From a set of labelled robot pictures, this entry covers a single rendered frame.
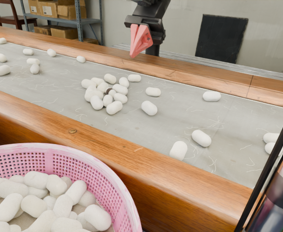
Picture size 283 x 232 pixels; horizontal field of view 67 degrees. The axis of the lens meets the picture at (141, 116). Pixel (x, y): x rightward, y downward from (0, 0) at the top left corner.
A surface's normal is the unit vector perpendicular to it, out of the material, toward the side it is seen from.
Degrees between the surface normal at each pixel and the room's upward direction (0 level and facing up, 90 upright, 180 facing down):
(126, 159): 0
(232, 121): 0
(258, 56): 90
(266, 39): 90
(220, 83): 45
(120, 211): 72
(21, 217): 0
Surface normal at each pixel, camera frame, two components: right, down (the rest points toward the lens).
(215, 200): 0.05, -0.86
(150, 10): -0.28, -0.36
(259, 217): -0.96, 0.11
